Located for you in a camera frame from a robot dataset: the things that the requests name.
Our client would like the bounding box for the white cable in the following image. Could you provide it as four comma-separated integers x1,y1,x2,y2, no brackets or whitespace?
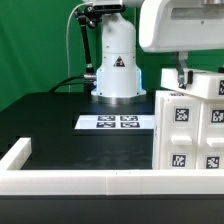
65,2,88,94

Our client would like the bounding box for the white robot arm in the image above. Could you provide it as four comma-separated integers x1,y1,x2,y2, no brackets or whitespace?
92,0,224,104

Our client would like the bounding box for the white cabinet door panel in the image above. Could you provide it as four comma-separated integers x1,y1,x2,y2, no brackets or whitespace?
159,94,200,169
196,100,224,169

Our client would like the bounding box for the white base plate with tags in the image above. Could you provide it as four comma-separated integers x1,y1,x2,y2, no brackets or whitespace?
75,115,154,130

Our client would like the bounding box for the white cabinet top block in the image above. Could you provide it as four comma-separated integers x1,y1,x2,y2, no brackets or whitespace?
161,68,224,100

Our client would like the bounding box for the black cables bundle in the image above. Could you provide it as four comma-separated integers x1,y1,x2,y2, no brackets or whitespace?
48,75,98,94

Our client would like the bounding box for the black camera bar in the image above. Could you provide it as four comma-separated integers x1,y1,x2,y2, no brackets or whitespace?
88,4,126,13

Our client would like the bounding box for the white U-shaped workspace frame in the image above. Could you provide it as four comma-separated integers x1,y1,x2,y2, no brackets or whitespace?
0,138,224,196

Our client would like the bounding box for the white cabinet body box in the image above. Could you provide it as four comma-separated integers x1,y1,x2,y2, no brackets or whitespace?
151,90,224,170

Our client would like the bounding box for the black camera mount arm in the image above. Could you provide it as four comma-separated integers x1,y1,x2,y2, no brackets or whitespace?
73,7,101,81

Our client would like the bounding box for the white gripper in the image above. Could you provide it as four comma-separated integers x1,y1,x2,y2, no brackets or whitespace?
139,0,224,89

